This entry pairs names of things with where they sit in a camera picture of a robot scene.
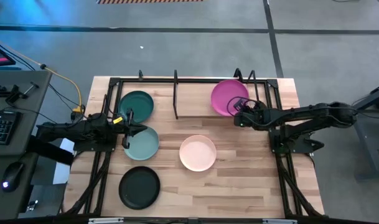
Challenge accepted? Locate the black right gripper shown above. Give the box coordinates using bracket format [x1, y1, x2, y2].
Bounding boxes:
[234, 104, 268, 130]

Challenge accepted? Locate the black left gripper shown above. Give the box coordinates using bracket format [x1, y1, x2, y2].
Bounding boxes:
[110, 108, 148, 149]

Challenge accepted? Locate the grey-blue plate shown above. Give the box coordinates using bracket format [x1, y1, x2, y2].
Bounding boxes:
[123, 126, 160, 162]

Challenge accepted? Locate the dark green plate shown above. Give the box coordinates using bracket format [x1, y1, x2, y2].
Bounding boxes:
[118, 90, 155, 124]

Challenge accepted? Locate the magenta plate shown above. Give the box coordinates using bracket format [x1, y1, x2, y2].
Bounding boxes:
[210, 79, 250, 117]

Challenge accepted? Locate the peach plate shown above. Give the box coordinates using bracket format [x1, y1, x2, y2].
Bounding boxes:
[179, 134, 217, 172]

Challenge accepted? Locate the black plate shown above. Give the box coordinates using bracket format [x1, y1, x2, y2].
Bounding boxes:
[118, 166, 161, 210]

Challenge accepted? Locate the black dish rack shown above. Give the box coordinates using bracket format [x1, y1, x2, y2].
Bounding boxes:
[172, 68, 261, 121]

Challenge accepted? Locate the white paper sheet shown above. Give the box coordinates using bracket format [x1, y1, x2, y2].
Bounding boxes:
[53, 138, 75, 185]

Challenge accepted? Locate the grey desk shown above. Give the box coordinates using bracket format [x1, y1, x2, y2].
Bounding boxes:
[0, 70, 53, 220]

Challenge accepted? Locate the grey metal stand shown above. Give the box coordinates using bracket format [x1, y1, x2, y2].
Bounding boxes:
[332, 80, 379, 180]

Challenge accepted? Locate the black desk clamp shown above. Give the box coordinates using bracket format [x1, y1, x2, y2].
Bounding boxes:
[0, 81, 40, 105]

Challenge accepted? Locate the black computer mouse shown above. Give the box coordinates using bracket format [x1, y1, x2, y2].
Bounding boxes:
[1, 161, 26, 193]

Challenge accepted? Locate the black backlit keyboard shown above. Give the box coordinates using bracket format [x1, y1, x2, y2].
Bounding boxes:
[0, 109, 22, 146]

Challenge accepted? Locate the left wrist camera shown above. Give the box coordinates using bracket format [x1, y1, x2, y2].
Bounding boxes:
[107, 113, 126, 126]

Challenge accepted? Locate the black aluminium rig frame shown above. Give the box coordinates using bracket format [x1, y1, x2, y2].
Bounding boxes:
[60, 68, 325, 218]

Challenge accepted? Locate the yellow cable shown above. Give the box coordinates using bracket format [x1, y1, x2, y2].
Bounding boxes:
[0, 34, 85, 114]

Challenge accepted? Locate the black cable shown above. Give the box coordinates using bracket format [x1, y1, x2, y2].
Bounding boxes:
[0, 39, 84, 110]

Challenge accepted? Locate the silver table bracket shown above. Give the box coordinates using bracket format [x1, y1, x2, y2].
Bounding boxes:
[88, 217, 124, 224]
[262, 218, 298, 224]

